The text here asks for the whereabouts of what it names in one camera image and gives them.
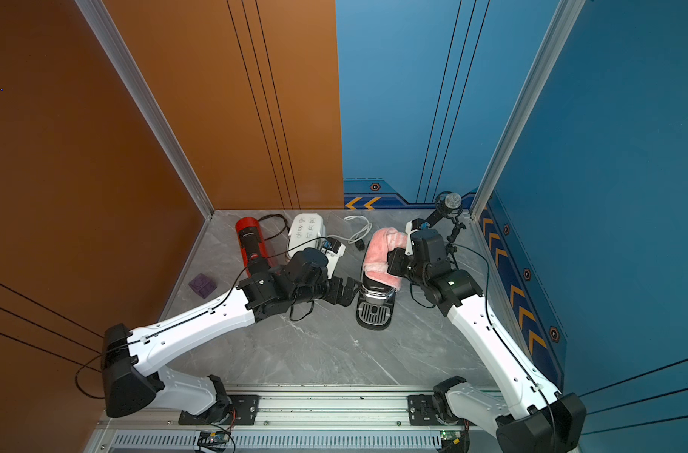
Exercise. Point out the purple block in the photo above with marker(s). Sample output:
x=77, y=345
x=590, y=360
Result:
x=202, y=285

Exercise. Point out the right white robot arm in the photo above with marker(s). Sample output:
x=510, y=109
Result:
x=531, y=414

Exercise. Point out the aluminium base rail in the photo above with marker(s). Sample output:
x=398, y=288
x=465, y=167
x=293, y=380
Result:
x=289, y=418

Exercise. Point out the black microphone on tripod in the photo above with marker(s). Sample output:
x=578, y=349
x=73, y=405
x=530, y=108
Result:
x=448, y=206

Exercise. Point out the red coffee machine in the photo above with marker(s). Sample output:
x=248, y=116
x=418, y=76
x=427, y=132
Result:
x=253, y=246

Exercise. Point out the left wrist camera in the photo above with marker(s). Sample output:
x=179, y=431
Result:
x=333, y=249

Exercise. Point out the pink cloth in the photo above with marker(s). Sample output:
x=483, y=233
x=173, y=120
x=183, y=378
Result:
x=375, y=264

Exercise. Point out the black coffee machine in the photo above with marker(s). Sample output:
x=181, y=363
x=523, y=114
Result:
x=376, y=301

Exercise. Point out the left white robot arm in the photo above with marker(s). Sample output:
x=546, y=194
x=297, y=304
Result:
x=135, y=371

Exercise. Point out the green circuit board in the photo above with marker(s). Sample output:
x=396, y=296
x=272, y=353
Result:
x=456, y=441
x=217, y=441

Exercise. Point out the green circuit board right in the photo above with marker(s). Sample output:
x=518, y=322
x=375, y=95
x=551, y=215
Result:
x=456, y=441

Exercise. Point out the white coffee machine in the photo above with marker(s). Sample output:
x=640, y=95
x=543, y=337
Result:
x=307, y=230

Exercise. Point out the green circuit board left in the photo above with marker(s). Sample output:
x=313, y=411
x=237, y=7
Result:
x=217, y=441

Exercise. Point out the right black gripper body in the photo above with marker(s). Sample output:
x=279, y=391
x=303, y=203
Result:
x=403, y=265

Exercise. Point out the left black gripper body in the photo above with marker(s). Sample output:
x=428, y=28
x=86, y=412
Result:
x=333, y=292

